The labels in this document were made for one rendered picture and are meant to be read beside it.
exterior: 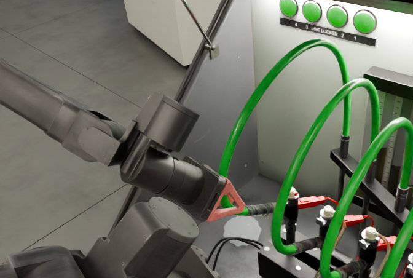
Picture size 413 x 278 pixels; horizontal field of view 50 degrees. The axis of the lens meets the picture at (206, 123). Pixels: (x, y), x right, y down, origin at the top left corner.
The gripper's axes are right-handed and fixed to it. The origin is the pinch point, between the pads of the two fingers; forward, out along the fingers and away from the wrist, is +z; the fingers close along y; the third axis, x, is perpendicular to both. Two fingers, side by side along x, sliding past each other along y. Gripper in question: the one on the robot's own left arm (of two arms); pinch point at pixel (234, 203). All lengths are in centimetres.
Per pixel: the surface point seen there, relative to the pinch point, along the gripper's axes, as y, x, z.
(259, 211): 2.2, 0.1, 7.9
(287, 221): 5.8, 0.3, 19.6
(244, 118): -1.9, -12.3, -7.7
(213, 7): 264, -94, 123
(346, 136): 9.5, -20.4, 28.0
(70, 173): 211, 59, 60
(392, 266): -22.7, -4.2, 7.6
